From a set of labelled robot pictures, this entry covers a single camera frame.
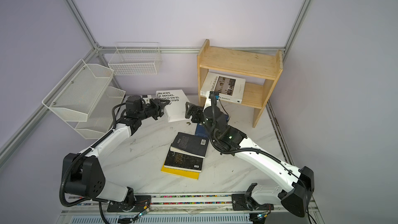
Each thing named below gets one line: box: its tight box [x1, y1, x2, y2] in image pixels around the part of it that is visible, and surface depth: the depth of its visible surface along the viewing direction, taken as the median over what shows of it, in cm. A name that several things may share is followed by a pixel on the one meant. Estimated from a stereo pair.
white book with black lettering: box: [155, 89, 191, 123], surface depth 84 cm
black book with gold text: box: [163, 149, 204, 173], surface depth 86 cm
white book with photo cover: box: [200, 71, 246, 104], surface depth 95 cm
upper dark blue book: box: [195, 122, 209, 138], surface depth 101 cm
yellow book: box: [160, 160, 202, 180], surface depth 84 cm
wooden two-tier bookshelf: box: [197, 39, 283, 128], surface depth 81 cm
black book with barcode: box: [169, 131, 210, 159], surface depth 92 cm
